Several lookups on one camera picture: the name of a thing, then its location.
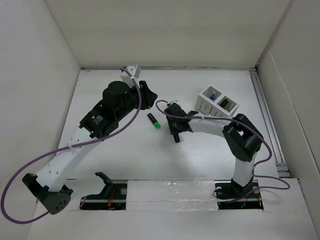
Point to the silver bolt head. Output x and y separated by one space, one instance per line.
123 191

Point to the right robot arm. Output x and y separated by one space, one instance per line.
242 137

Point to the purple cap highlighter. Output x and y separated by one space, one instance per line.
176 138

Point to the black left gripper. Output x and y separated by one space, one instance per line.
147 97

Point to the green cap highlighter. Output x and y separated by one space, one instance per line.
154 121

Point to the white desk organizer box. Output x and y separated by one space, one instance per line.
208 107

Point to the blue cap small bottle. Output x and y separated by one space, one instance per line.
213 96

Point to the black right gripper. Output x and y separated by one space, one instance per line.
173 129

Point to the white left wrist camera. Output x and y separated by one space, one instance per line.
129 73

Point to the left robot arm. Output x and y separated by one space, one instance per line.
48 185

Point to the yellow cap highlighter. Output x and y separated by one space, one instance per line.
223 103

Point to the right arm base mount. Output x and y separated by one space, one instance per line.
232 197

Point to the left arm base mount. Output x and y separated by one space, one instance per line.
108 198

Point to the aluminium rail right side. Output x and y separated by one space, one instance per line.
279 159

